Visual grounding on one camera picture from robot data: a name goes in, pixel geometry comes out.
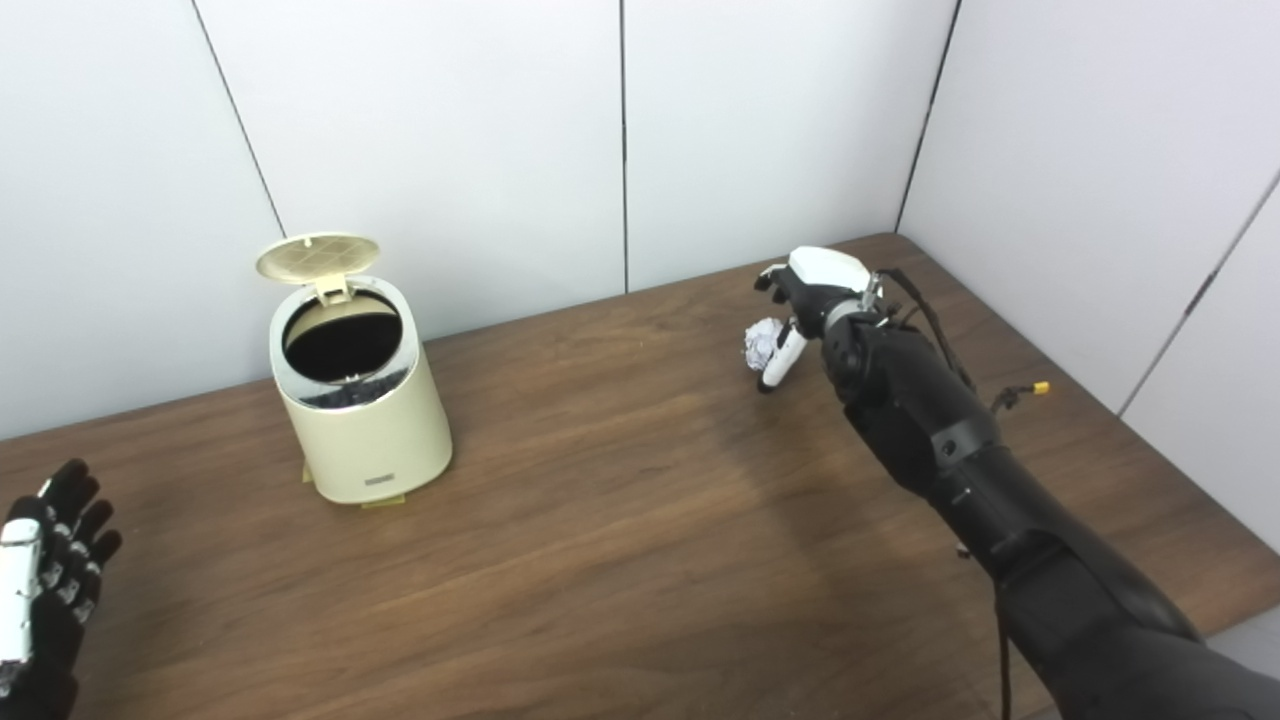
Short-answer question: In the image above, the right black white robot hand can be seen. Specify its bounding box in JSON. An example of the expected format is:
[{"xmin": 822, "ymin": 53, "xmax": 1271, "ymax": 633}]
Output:
[{"xmin": 753, "ymin": 246, "xmax": 886, "ymax": 395}]

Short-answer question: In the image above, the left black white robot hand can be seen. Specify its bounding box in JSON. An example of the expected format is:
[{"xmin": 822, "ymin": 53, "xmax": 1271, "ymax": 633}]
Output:
[{"xmin": 0, "ymin": 458, "xmax": 123, "ymax": 720}]

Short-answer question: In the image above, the white paper ball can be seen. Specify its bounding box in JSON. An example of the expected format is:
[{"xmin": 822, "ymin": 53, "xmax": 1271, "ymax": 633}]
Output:
[{"xmin": 742, "ymin": 317, "xmax": 791, "ymax": 371}]

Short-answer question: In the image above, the cream-colored trash bin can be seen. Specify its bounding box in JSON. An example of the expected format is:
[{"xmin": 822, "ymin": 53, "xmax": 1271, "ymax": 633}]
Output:
[{"xmin": 255, "ymin": 233, "xmax": 454, "ymax": 506}]

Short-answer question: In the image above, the cream round bin lid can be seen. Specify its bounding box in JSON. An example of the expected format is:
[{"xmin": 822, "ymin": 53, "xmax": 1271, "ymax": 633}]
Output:
[{"xmin": 255, "ymin": 233, "xmax": 381, "ymax": 306}]

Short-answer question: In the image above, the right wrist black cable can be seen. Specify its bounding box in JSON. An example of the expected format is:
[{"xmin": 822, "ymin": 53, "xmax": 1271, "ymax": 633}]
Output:
[{"xmin": 880, "ymin": 268, "xmax": 1013, "ymax": 720}]

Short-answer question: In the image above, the yellow tipped wire connector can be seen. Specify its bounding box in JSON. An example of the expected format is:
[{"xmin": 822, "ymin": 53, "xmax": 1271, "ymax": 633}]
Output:
[{"xmin": 990, "ymin": 380, "xmax": 1051, "ymax": 413}]

